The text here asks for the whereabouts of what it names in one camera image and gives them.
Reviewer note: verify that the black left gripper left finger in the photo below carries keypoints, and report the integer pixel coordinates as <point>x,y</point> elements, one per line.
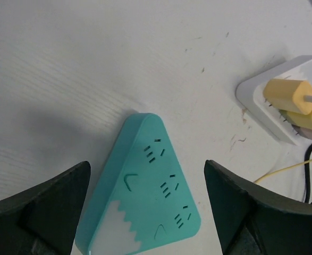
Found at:
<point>44,218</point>

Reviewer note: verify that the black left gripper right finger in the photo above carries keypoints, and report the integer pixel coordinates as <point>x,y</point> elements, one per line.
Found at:
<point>250,219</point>

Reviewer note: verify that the teal triangular power socket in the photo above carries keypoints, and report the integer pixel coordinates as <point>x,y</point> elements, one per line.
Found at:
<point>142,200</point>

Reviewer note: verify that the white triangular power socket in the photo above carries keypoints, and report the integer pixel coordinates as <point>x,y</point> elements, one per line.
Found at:
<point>250,94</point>

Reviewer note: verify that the yellow charger plug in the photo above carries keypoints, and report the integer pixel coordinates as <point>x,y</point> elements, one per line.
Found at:
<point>300,120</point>
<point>289,95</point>

